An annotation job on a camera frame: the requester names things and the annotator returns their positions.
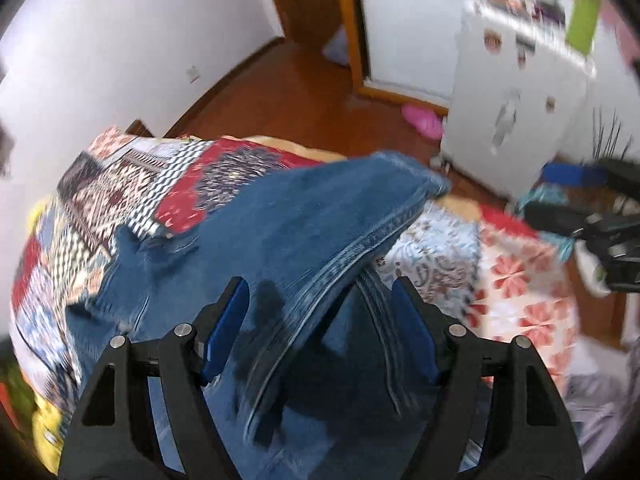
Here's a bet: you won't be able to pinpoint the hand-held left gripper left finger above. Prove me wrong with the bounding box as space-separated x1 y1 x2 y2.
57 275 250 480

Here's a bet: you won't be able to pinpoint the green bottle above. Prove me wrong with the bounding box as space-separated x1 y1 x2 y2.
565 0 601 53

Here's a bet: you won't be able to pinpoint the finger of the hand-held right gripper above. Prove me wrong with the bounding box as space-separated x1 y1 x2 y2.
522 202 603 241
542 157 640 192

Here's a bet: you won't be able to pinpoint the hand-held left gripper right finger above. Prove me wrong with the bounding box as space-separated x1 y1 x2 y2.
391 275 586 480

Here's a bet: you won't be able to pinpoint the grey cloth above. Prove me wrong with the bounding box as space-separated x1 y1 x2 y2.
565 372 632 463

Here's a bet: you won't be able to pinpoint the patchwork patterned bedspread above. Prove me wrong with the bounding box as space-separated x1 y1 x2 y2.
10 127 583 480

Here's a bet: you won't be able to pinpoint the clutter on cabinet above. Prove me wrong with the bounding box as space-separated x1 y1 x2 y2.
480 0 567 22

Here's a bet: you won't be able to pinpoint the white cabinet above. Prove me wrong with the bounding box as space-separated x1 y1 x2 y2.
440 0 598 201

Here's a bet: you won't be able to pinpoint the blue denim jeans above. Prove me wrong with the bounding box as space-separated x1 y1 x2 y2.
65 150 493 480

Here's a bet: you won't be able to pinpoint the pink slippers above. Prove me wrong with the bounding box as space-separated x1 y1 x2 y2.
402 104 445 140

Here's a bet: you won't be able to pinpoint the wood framed white wardrobe door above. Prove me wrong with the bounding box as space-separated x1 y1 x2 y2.
332 0 481 111

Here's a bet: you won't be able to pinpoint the dark spiky plant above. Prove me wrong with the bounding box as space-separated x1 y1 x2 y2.
590 107 635 162

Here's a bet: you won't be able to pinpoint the white bag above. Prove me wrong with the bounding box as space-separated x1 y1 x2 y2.
321 27 352 67

